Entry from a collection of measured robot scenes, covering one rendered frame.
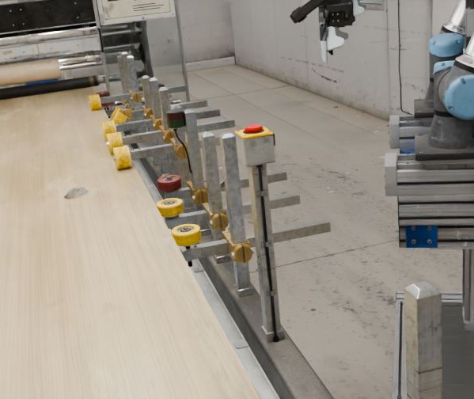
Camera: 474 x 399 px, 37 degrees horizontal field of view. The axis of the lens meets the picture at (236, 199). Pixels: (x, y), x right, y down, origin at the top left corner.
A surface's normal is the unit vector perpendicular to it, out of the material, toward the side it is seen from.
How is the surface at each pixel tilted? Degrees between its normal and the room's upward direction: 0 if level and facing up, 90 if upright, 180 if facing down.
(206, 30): 90
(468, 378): 0
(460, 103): 97
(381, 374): 0
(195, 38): 90
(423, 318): 90
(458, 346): 0
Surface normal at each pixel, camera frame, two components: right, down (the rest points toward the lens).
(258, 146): 0.26, 0.29
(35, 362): -0.10, -0.94
